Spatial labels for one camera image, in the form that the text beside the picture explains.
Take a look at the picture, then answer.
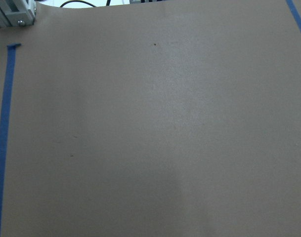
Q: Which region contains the aluminium frame post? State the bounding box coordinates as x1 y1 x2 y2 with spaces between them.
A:
0 0 36 28

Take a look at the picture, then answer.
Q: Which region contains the long blue tape strip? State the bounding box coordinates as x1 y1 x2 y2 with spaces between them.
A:
285 0 301 33

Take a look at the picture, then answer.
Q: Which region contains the blue tape strip centre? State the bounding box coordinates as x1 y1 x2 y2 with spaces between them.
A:
0 43 21 234

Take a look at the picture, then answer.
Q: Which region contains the black cable behind table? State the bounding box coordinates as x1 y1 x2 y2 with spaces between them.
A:
59 0 96 8

